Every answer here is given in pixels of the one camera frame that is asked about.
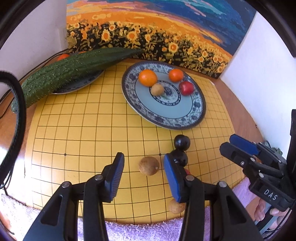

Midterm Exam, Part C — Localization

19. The dark purple plum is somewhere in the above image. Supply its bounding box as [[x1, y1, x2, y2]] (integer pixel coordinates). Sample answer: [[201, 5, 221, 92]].
[[171, 149, 188, 167], [174, 135, 191, 151]]

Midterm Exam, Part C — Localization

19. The small orange tangerine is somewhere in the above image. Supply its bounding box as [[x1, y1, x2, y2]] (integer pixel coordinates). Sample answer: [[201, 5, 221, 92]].
[[168, 69, 184, 83]]

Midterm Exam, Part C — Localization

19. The large orange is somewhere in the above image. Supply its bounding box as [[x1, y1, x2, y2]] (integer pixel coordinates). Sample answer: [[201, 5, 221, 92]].
[[138, 69, 158, 87]]

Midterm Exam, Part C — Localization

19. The person's right hand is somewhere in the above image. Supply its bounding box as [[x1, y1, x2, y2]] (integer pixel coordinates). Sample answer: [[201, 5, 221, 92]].
[[254, 198, 292, 222]]

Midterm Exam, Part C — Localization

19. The plate with vegetables at right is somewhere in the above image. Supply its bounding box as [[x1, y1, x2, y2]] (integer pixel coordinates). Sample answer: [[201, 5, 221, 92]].
[[264, 140, 282, 156]]

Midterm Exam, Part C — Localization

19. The purple fluffy towel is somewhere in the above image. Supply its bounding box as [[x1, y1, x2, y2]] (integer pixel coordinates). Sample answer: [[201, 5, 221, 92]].
[[1, 178, 255, 241]]

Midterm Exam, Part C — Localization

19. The blue white porcelain plate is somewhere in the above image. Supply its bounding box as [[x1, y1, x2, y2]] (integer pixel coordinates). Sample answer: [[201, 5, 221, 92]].
[[121, 61, 206, 130]]

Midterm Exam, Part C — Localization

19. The yellow go board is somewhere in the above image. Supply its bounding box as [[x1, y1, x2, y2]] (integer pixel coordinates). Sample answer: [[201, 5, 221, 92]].
[[24, 60, 246, 225]]

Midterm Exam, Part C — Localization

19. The sunflower field painting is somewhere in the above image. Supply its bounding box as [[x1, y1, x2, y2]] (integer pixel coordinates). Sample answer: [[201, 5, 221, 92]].
[[66, 0, 256, 78]]

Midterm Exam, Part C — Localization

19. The dark plate under cucumber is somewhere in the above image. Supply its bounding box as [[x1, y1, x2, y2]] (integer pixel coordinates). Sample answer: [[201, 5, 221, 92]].
[[52, 70, 104, 95]]

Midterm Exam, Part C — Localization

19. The large green bumpy cucumber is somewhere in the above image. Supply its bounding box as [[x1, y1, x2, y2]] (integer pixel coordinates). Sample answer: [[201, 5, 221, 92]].
[[22, 47, 142, 108]]

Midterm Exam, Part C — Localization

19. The orange fruit behind cucumber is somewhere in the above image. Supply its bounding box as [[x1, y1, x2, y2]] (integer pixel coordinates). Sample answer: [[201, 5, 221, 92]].
[[57, 53, 70, 61]]

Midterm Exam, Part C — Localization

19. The black camera cable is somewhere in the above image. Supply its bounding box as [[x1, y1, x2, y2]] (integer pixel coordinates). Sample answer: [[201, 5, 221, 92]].
[[0, 70, 27, 186]]

